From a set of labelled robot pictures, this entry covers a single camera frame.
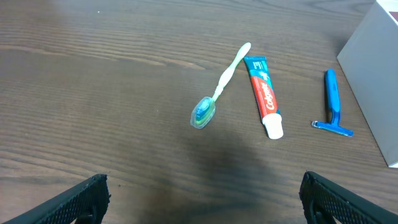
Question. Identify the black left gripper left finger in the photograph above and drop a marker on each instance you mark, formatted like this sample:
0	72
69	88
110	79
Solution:
86	202

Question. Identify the white box with pink interior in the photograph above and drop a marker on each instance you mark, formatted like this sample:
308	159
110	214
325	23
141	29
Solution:
369	63

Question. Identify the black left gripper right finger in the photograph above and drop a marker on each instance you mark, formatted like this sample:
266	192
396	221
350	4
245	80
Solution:
327	202

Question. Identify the blue disposable razor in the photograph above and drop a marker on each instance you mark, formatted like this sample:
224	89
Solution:
334	107

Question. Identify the green toothbrush with clear cap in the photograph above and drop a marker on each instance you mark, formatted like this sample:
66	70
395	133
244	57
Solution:
205	109

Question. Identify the red green toothpaste tube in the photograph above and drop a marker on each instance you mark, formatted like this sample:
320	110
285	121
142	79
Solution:
265	96

